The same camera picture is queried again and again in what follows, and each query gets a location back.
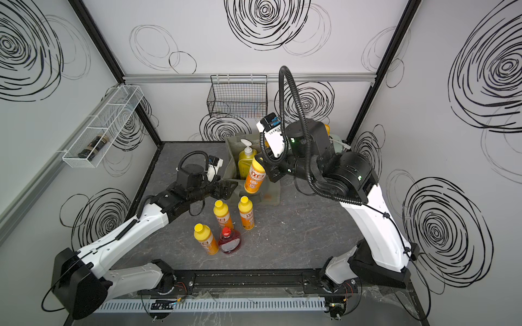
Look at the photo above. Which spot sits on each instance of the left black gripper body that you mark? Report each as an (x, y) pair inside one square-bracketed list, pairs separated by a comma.
[(207, 190)]

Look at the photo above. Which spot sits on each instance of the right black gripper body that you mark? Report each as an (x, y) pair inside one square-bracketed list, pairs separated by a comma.
[(288, 163)]

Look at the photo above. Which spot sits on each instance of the yellow cap bottle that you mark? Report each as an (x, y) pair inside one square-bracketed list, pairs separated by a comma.
[(255, 178), (204, 236), (222, 213), (246, 211)]

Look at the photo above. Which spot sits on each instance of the yellow pump soap bottle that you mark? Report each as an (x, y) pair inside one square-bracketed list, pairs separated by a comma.
[(245, 158)]

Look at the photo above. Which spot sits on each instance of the green fabric shopping bag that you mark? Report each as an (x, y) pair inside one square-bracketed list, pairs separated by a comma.
[(260, 191)]

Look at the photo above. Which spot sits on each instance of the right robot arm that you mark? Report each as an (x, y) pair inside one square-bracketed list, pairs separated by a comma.
[(382, 256)]

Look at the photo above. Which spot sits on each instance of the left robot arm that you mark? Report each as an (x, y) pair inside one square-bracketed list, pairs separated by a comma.
[(84, 280)]

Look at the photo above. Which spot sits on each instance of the red soap bottle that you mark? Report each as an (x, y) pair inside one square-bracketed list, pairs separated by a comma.
[(230, 240)]

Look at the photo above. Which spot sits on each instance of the mint green toaster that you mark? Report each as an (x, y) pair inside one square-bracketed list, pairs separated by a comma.
[(337, 142)]

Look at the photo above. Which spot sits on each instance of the dark item in shelf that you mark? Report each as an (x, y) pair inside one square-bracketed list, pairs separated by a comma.
[(93, 148)]

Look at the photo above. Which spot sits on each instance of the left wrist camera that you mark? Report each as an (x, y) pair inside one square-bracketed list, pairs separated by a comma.
[(215, 164)]

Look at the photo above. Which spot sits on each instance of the black wire basket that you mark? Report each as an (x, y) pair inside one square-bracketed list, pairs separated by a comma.
[(241, 95)]

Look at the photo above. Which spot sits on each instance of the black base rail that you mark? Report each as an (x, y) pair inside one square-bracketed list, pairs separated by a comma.
[(253, 279)]

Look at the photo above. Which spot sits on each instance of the white wire shelf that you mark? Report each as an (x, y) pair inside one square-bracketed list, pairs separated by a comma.
[(116, 119)]

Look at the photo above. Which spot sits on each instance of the white slotted cable duct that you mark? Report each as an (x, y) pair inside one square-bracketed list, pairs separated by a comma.
[(263, 304)]

